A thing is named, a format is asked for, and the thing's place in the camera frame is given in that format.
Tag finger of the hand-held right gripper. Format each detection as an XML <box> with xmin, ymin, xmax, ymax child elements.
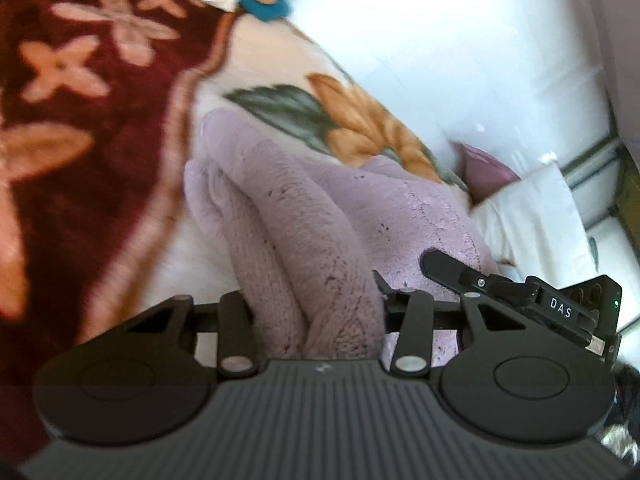
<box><xmin>419</xmin><ymin>249</ymin><xmax>541</xmax><ymax>313</ymax></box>

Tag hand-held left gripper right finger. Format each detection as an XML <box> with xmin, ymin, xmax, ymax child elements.
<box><xmin>372</xmin><ymin>269</ymin><xmax>527</xmax><ymax>377</ymax></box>

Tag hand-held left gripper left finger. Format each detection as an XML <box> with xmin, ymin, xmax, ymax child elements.
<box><xmin>122</xmin><ymin>290</ymin><xmax>262</xmax><ymax>380</ymax></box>

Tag lilac knitted garment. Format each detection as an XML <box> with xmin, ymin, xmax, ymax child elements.
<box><xmin>183</xmin><ymin>110</ymin><xmax>502</xmax><ymax>368</ymax></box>

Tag white pillow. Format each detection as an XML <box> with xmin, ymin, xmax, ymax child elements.
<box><xmin>470</xmin><ymin>161</ymin><xmax>597</xmax><ymax>282</ymax></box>

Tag mauve cloth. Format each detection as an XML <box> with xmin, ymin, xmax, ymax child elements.
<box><xmin>452</xmin><ymin>142</ymin><xmax>522</xmax><ymax>207</ymax></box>

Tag floral plush blanket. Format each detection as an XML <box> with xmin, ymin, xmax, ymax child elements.
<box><xmin>0</xmin><ymin>0</ymin><xmax>506</xmax><ymax>461</ymax></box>

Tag teal folded garment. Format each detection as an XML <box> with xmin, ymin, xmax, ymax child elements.
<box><xmin>239</xmin><ymin>0</ymin><xmax>295</xmax><ymax>24</ymax></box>

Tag green metal bed frame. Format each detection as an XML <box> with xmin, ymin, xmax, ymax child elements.
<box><xmin>564</xmin><ymin>127</ymin><xmax>640</xmax><ymax>233</ymax></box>

